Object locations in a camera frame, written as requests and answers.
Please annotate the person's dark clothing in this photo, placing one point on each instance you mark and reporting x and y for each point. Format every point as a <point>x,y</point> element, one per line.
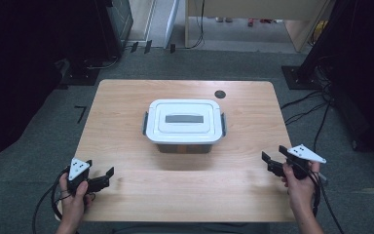
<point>191,229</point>

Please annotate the dark glass cabinet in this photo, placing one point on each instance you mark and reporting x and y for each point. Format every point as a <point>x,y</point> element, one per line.
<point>120,22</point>

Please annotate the small pale object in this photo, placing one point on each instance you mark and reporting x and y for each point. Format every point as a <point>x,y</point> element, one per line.
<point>224,19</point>

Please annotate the white panel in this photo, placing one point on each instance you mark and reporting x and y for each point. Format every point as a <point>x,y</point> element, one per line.
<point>172,22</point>

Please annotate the black stand base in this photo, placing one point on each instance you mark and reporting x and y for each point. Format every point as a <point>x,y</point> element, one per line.
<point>79,76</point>
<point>297,78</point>

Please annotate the yellow object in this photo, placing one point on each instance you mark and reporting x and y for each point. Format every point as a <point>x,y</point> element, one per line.
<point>319,31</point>

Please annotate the light wooden desk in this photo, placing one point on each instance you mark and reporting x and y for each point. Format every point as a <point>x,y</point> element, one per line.
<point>256,8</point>

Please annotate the white plastic box lid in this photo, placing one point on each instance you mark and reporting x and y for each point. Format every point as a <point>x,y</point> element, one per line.
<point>183,130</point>

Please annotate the person's left hand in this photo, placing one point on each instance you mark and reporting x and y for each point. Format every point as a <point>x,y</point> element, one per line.
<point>73,204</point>

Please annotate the small red object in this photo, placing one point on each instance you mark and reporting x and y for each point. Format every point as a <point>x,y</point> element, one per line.
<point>250,22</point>

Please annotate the transparent brown plastic storage box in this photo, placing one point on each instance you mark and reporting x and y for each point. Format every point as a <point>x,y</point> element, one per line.
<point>198,148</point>

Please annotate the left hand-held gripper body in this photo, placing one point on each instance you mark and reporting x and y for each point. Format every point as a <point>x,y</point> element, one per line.
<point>78,169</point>

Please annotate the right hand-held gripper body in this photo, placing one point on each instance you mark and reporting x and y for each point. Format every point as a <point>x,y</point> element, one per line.
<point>305,152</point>

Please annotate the person's right hand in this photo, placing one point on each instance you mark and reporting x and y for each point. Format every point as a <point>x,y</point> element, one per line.
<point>302,191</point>

